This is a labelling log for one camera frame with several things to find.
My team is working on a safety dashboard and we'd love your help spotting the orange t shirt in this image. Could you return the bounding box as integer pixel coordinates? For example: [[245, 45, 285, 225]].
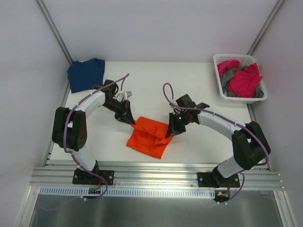
[[126, 116, 173, 159]]

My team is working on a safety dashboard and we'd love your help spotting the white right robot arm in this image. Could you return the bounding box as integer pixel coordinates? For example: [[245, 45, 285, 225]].
[[166, 95, 271, 188]]

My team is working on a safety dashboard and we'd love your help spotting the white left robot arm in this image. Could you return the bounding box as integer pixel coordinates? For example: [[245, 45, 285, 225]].
[[52, 79, 135, 185]]

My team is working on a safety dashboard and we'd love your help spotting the blue folded t shirt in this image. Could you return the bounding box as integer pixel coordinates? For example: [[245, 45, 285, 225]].
[[67, 58, 105, 93]]

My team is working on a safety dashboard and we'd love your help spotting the grey t shirt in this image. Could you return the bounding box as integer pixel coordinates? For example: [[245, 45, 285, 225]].
[[219, 65, 264, 98]]

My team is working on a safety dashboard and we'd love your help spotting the pink t shirt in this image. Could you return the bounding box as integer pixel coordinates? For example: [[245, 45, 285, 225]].
[[217, 59, 263, 98]]

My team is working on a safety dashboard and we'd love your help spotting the white plastic basket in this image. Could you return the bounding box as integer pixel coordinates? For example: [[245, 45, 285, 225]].
[[213, 54, 267, 104]]

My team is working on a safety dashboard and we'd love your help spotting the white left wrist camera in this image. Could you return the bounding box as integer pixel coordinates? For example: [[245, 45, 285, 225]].
[[122, 91, 132, 99]]

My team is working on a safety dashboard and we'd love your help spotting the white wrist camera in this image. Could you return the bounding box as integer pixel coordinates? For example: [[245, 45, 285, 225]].
[[169, 100, 177, 108], [122, 91, 132, 99]]

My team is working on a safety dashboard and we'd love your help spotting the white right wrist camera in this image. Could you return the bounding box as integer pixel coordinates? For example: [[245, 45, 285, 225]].
[[169, 100, 177, 108]]

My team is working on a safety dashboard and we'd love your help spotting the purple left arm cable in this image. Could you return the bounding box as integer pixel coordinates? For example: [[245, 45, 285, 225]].
[[37, 72, 130, 211]]

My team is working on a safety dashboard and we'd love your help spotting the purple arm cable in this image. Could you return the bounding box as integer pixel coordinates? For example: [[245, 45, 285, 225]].
[[37, 72, 130, 211], [162, 82, 271, 209]]

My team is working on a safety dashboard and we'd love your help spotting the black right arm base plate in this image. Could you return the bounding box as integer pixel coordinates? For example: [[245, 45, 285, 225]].
[[197, 172, 240, 188]]

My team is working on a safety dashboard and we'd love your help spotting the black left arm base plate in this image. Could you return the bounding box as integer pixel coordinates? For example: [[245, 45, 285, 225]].
[[72, 168, 115, 185]]

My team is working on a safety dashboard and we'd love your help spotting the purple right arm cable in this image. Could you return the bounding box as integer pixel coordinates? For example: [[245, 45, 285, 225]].
[[162, 82, 271, 209]]

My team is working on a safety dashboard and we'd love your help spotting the aluminium front mounting rail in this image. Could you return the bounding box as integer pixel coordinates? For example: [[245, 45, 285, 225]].
[[30, 160, 286, 191]]

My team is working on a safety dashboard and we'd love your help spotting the white slotted cable duct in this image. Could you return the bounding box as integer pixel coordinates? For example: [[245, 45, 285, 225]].
[[39, 186, 215, 199]]

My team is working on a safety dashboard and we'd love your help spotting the left corner aluminium post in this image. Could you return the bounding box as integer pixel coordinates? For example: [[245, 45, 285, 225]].
[[35, 0, 73, 65]]

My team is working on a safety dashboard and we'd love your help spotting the corner aluminium post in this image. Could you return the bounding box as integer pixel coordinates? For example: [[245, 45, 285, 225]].
[[247, 0, 286, 55], [35, 0, 73, 65]]

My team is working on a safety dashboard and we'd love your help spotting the right corner aluminium post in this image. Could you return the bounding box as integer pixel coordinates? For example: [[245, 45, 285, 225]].
[[247, 0, 286, 55]]

